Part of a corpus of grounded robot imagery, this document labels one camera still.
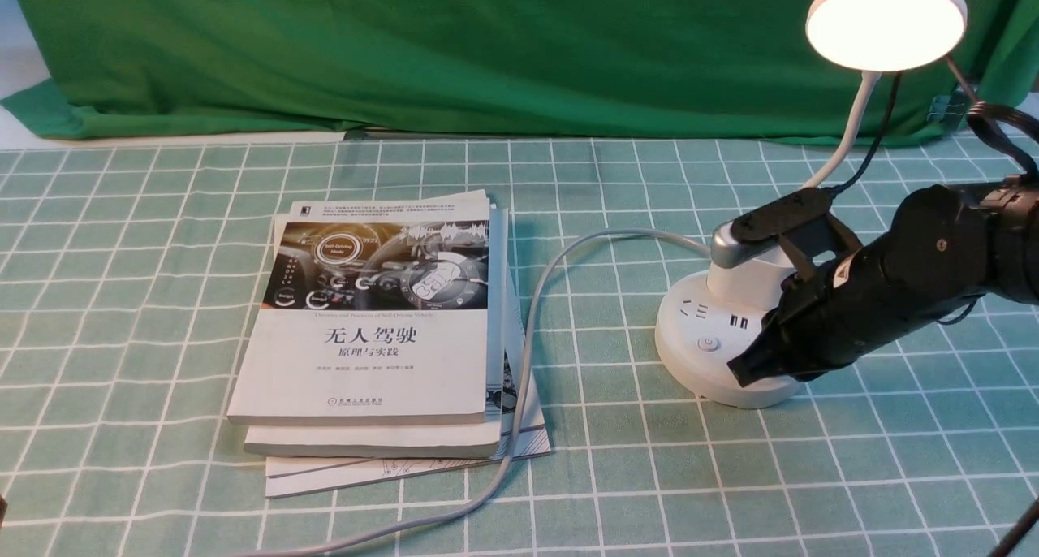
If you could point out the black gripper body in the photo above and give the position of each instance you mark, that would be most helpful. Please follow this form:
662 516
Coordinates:
845 311

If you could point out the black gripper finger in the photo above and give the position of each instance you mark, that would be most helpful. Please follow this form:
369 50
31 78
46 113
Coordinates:
766 357

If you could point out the white desk lamp with sockets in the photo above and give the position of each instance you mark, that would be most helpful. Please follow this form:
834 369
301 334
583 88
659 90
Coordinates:
708 318

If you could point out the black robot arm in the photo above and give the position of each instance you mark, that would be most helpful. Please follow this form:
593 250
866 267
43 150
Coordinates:
946 247

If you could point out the metal binder clip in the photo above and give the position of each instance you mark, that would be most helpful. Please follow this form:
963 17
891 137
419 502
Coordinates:
949 110

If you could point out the green backdrop cloth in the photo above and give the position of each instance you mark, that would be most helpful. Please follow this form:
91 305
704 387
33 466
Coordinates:
617 68

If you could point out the middle white book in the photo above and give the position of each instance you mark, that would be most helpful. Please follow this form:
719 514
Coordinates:
381 441

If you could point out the top self-driving textbook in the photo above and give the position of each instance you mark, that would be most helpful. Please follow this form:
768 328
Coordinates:
381 330

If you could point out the bottom thin white booklet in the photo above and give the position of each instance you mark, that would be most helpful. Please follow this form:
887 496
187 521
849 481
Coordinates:
416 450

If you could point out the green checkered tablecloth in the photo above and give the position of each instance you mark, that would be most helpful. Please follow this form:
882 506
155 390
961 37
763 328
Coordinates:
130 278

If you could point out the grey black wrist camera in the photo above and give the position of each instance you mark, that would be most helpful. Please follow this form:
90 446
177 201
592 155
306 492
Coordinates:
800 224

